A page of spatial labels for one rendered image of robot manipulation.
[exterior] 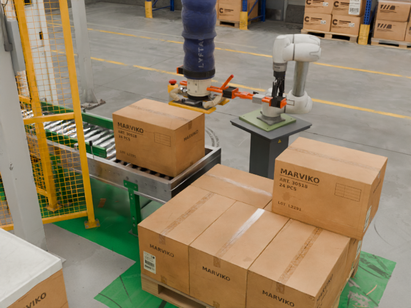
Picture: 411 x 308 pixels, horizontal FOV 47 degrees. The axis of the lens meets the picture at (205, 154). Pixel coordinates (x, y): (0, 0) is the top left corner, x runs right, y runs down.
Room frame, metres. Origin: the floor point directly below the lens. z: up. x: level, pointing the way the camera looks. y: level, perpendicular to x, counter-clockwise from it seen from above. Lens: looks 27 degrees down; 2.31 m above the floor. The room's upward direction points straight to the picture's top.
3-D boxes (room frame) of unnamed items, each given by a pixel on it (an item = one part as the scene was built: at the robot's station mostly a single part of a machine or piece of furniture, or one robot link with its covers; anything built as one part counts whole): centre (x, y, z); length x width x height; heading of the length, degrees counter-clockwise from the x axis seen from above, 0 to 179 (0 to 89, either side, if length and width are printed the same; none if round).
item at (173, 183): (3.21, 0.07, 0.58); 0.70 x 0.03 x 0.06; 147
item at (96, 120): (4.26, 1.21, 0.60); 1.60 x 0.10 x 0.09; 57
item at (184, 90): (3.19, 0.04, 1.18); 0.34 x 0.25 x 0.06; 59
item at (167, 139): (3.41, 0.36, 0.75); 0.60 x 0.40 x 0.40; 58
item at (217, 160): (3.21, 0.07, 0.48); 0.70 x 0.03 x 0.15; 147
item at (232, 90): (3.06, -0.17, 1.24); 0.10 x 0.08 x 0.06; 149
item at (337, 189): (2.65, -0.80, 0.74); 0.60 x 0.40 x 0.40; 58
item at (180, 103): (3.10, 0.09, 1.14); 0.34 x 0.10 x 0.05; 59
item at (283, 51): (2.88, -0.48, 1.58); 0.13 x 0.11 x 0.16; 81
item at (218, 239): (2.60, -0.33, 0.34); 1.20 x 1.00 x 0.40; 57
